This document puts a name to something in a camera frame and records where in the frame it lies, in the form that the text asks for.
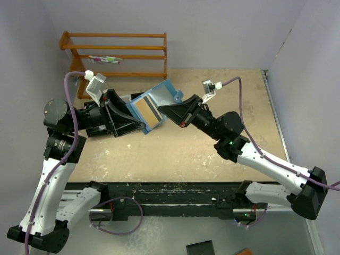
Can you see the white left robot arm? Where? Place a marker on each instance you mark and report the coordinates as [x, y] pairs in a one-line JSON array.
[[44, 226]]

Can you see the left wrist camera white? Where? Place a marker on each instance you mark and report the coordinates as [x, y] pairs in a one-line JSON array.
[[93, 88]]

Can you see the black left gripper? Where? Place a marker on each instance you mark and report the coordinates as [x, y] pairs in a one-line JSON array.
[[109, 114]]

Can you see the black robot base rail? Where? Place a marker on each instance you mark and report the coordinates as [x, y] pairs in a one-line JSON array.
[[223, 200]]

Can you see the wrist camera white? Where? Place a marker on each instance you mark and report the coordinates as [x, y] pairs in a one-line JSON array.
[[93, 88], [210, 90]]

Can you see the three-compartment sorting tray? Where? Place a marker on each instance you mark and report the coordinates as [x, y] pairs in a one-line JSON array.
[[128, 98]]

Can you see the orange card holder on floor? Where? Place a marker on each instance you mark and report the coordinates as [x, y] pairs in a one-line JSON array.
[[245, 251]]

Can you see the coloured markers on rack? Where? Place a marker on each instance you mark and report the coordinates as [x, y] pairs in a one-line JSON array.
[[105, 59]]

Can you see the gold credit card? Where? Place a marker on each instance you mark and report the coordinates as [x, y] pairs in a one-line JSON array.
[[149, 112]]

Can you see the black card holder on floor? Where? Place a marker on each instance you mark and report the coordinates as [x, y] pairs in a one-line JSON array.
[[201, 248]]

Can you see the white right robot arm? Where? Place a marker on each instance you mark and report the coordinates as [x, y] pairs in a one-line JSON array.
[[302, 189]]

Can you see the blue leather card holder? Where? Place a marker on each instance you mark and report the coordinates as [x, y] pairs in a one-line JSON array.
[[162, 94]]

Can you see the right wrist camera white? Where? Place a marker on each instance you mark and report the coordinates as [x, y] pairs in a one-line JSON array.
[[210, 90]]

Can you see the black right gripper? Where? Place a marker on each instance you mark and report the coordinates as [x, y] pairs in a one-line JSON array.
[[192, 111]]

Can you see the orange wooden rack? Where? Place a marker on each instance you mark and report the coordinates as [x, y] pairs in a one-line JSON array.
[[66, 43]]

